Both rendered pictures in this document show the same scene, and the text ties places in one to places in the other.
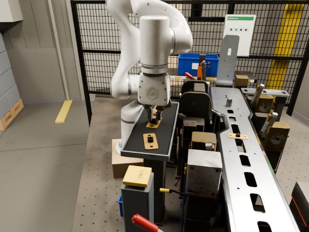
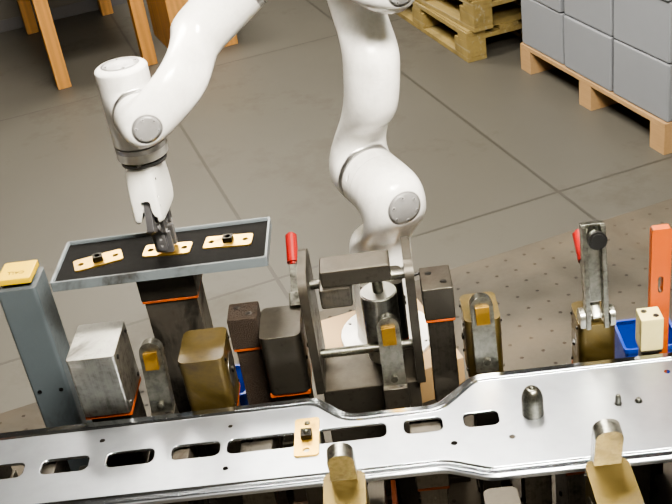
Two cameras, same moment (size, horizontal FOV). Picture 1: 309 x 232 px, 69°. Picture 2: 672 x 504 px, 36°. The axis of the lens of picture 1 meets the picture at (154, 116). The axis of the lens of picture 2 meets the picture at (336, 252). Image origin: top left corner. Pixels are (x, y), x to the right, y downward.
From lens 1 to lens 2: 1.83 m
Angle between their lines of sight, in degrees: 72
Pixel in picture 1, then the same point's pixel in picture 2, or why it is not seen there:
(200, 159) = (89, 336)
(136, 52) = (352, 102)
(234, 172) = (149, 434)
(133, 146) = (85, 249)
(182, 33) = (120, 110)
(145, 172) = (19, 275)
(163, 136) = (113, 269)
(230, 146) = (254, 425)
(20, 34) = not seen: outside the picture
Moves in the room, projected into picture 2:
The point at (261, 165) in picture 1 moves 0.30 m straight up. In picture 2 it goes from (177, 477) to (129, 310)
